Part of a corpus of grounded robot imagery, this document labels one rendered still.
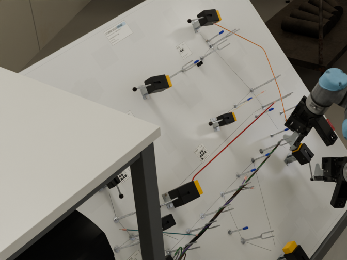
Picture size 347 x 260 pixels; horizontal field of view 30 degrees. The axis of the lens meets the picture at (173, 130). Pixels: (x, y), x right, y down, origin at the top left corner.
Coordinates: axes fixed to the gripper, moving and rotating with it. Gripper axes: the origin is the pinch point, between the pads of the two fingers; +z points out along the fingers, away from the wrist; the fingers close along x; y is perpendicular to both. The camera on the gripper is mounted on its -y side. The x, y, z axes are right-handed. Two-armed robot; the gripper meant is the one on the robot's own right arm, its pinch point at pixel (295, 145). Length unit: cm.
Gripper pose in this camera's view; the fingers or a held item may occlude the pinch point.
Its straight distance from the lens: 224.3
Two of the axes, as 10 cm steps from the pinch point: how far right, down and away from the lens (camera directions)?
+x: -5.1, 6.0, -6.2
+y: -8.2, -5.5, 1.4
